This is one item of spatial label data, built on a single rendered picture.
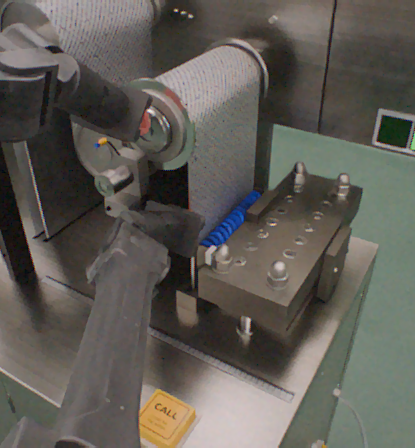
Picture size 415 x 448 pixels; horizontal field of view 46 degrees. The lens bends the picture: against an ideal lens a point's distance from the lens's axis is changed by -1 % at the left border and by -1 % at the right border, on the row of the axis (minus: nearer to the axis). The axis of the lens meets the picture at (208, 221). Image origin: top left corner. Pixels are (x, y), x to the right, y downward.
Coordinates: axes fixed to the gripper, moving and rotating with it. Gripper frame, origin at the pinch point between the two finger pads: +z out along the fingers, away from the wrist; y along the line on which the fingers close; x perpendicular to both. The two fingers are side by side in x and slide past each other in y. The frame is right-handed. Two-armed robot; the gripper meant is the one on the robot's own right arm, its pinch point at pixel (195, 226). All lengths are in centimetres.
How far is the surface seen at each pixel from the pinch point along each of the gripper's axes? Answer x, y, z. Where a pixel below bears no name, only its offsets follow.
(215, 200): 4.9, 0.3, 4.4
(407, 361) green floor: -47, 41, 131
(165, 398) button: -24.1, 8.6, -12.4
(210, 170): 10.0, 0.3, -0.8
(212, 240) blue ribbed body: -1.8, 2.5, 2.7
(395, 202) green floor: 11, 9, 229
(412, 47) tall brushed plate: 38.4, 23.7, 12.9
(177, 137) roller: 13.9, -1.2, -11.5
